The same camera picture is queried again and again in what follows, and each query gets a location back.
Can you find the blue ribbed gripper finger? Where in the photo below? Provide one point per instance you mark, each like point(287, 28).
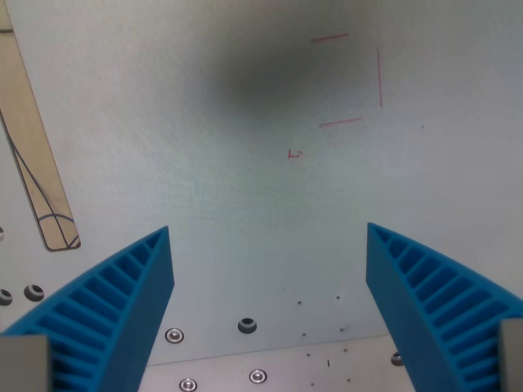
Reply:
point(412, 310)
point(122, 310)

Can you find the silver round-head screw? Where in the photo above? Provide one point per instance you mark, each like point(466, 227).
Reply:
point(396, 358)
point(188, 385)
point(174, 335)
point(257, 376)

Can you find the wooden board with drawn lines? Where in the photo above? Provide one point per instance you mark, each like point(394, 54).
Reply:
point(32, 155)

